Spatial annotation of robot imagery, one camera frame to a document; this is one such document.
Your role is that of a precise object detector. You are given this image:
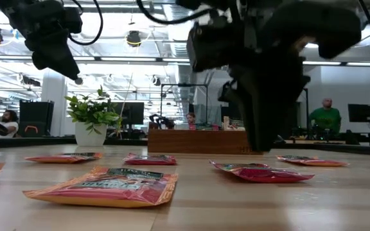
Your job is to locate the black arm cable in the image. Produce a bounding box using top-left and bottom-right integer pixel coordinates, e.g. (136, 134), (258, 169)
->
(136, 0), (211, 26)
(67, 0), (104, 46)

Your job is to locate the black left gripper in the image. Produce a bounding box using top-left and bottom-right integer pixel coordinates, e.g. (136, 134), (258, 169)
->
(26, 19), (81, 81)

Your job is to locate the person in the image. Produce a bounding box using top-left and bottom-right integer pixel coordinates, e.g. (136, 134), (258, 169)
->
(0, 109), (21, 139)
(308, 98), (342, 135)
(186, 112), (197, 131)

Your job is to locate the black computer monitor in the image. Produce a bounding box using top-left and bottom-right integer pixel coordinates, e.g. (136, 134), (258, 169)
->
(347, 103), (370, 124)
(114, 101), (145, 126)

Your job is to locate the green plant in white pot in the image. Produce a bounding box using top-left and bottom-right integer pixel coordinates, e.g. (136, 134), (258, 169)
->
(64, 85), (123, 148)

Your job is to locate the black equipment case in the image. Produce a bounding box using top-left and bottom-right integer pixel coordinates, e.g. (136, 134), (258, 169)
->
(18, 100), (55, 138)

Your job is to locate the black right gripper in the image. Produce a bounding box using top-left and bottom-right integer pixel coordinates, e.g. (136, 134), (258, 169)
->
(234, 3), (362, 152)

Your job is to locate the silver spiral air duct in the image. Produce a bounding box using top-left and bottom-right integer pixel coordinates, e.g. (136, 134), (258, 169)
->
(162, 0), (202, 107)

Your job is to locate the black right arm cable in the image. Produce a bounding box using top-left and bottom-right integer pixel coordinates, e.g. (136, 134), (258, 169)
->
(136, 0), (211, 26)

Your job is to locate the wooden tea box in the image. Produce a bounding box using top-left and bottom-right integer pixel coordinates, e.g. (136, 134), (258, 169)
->
(146, 128), (263, 156)

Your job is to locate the long ceiling light strip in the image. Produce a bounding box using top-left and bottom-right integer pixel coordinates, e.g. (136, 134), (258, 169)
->
(0, 55), (370, 68)

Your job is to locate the black table edge rail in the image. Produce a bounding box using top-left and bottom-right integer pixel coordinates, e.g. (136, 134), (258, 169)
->
(0, 136), (370, 158)

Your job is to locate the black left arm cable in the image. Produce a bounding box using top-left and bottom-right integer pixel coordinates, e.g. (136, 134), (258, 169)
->
(67, 0), (104, 46)

